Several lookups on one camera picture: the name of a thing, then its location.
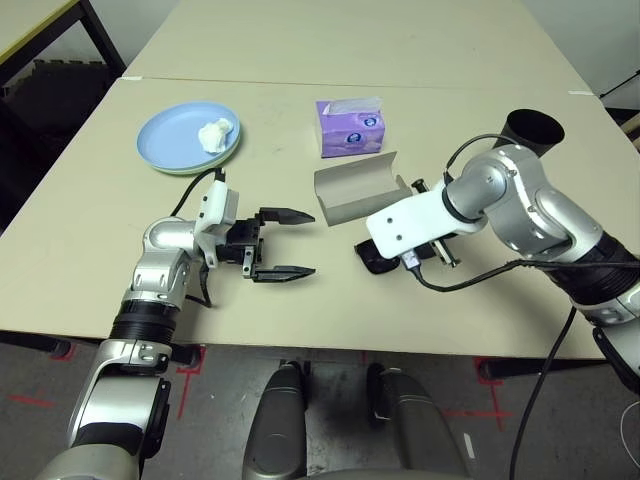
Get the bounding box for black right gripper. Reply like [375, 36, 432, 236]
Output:
[399, 238, 459, 269]

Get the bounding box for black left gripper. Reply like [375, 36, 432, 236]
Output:
[217, 205, 318, 286]

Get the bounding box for black sunglasses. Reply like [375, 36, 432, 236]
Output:
[353, 238, 431, 275]

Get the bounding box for grey glasses case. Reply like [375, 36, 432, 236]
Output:
[313, 150, 412, 228]

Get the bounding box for white tissue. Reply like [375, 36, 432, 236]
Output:
[198, 117, 235, 154]

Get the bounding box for pale blue plate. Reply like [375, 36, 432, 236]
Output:
[136, 101, 242, 171]

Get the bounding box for pale green plate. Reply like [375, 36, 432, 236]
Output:
[149, 129, 245, 177]

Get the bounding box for purple tissue pack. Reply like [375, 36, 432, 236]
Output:
[315, 96, 385, 160]

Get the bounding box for black table base foot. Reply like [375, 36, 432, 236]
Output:
[169, 343, 201, 369]
[478, 357, 616, 384]
[0, 329, 71, 359]

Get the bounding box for black cup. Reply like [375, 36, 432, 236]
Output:
[492, 108, 566, 156]

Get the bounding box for red floor tape cross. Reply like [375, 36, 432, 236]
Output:
[177, 347, 206, 419]
[444, 357, 514, 431]

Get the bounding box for grey robot right leg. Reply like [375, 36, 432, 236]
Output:
[367, 364, 471, 480]

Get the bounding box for grey robot leg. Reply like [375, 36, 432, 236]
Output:
[367, 364, 471, 480]
[242, 360, 309, 480]

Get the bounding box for grey robot left leg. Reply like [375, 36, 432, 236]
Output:
[242, 360, 309, 480]

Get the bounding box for thin black stand pole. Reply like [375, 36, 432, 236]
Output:
[599, 69, 640, 99]

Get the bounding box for black foam floor mat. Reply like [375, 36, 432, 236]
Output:
[0, 58, 124, 231]

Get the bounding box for red floor tape line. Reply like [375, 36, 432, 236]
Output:
[7, 393, 56, 409]

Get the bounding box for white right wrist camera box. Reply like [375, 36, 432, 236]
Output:
[365, 180, 489, 261]

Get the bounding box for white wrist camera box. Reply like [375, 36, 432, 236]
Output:
[365, 180, 489, 261]
[192, 179, 240, 266]

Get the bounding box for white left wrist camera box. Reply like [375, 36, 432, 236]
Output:
[192, 179, 240, 266]

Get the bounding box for wooden furniture frame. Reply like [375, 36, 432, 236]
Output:
[622, 112, 640, 151]

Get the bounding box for thin white floor cable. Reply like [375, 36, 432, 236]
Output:
[618, 399, 640, 451]

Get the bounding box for side table black frame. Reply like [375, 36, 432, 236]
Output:
[0, 0, 126, 81]

